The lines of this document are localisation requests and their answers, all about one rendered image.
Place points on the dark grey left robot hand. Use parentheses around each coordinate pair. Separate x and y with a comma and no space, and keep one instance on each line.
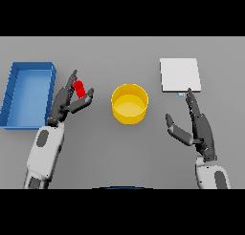
(62,102)

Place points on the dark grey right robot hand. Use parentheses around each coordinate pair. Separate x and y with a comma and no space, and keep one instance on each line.
(201,130)

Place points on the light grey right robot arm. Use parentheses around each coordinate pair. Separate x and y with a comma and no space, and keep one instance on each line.
(212,176)

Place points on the blue tray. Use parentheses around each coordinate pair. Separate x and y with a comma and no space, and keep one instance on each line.
(28,95)

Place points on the pale square measuring scale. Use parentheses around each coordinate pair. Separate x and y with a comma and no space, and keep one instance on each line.
(180,74)

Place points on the yellow bowl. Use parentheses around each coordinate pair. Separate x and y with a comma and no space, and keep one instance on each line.
(129,104)

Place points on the red beaker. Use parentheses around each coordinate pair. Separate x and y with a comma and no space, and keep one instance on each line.
(79,88)

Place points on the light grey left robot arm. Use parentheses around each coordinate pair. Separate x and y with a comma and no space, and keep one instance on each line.
(44,156)

